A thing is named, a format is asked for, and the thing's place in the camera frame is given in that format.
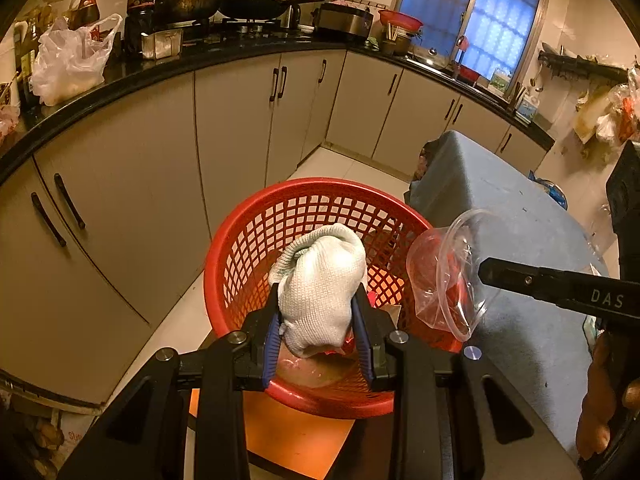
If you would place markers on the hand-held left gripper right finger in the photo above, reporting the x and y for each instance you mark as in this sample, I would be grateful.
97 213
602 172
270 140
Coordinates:
364 355

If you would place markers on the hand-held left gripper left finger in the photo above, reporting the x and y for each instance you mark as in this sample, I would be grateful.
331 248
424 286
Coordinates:
270 350

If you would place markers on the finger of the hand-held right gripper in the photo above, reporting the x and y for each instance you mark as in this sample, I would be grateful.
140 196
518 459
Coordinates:
550 285

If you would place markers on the red plastic basket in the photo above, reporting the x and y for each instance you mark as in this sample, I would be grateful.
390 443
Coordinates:
240 260

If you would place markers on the clear plastic bag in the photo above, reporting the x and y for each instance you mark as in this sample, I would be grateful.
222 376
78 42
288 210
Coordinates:
435 280

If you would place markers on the person's right hand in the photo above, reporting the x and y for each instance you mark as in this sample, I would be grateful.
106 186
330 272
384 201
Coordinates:
600 395

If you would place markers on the blue plastic bag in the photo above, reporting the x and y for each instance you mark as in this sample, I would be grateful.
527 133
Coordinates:
550 192

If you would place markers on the orange stool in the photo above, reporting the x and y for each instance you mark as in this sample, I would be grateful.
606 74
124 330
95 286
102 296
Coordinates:
290 435

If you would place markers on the hanging plastic bags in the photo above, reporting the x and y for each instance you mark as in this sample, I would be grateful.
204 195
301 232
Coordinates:
605 120

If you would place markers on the blue tablecloth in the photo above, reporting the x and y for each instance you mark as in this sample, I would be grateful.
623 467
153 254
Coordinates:
500 195

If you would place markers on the small blue white box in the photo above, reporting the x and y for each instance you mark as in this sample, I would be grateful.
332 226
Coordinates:
527 110

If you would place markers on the white jug green label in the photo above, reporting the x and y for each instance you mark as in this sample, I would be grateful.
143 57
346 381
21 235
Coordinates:
498 82

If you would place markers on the red basin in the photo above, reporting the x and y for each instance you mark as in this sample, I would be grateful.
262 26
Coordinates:
468 74

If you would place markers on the kitchen window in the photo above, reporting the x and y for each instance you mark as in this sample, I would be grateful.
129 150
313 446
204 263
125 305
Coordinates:
500 25

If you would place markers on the beige lower kitchen cabinets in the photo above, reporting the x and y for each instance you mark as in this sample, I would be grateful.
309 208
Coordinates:
125 160

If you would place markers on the patterned bag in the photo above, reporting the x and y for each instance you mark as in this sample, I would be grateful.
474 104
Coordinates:
35 430

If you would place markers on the brown chopstick jar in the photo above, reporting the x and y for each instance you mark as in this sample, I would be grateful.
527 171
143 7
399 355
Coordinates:
395 45

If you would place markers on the red colander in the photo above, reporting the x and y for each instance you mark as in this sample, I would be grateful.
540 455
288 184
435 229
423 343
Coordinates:
400 21

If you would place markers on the gas stove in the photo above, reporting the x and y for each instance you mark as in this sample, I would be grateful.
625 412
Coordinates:
250 27

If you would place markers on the clear seasoning box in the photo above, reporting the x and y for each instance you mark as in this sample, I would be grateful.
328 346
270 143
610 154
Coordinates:
162 45

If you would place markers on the silver electric cooker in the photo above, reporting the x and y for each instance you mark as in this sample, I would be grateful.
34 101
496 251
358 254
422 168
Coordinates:
342 22

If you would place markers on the steel kettle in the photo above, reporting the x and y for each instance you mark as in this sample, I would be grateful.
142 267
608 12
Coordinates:
292 17

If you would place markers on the black frying pan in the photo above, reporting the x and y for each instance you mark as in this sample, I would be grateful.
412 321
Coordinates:
250 7

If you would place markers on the orange printed plastic bag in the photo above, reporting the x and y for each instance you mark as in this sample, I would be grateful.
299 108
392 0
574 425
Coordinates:
7 125

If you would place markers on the white plastic bag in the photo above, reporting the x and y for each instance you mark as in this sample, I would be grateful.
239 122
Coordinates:
65 70

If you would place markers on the dark soda bottle yellow cap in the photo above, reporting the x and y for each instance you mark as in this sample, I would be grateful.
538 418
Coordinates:
140 5

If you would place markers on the green oil bottle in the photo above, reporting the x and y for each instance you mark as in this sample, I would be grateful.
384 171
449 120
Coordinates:
25 67

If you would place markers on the black wall rack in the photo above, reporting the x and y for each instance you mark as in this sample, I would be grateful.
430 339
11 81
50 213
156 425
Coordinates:
575 65

